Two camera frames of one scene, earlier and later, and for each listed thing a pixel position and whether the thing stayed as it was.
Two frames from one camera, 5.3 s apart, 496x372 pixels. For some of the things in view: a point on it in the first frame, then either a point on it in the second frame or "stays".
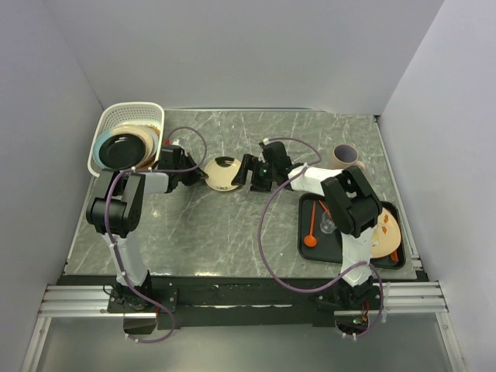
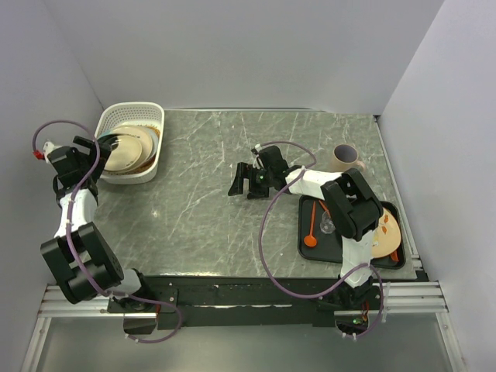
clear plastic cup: (327, 225) stays
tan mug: (344, 156) stays
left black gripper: (197, 176) → (92, 156)
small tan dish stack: (146, 136) stays
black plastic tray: (320, 239) stays
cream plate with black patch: (219, 172) → (125, 151)
